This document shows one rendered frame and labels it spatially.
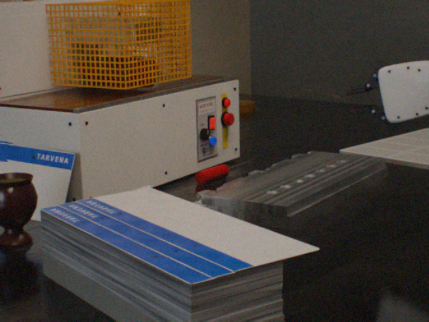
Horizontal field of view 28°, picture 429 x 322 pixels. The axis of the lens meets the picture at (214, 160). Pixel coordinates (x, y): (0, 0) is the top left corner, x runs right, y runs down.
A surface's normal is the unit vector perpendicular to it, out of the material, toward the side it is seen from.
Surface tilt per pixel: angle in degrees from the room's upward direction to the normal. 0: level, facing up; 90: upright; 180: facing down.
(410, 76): 85
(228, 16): 90
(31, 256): 0
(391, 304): 0
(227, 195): 0
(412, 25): 90
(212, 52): 90
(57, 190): 69
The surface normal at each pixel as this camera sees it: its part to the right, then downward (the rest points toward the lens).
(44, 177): -0.57, -0.18
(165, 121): 0.84, 0.10
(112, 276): -0.82, 0.14
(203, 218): -0.02, -0.98
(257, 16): -0.64, 0.18
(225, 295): 0.57, 0.16
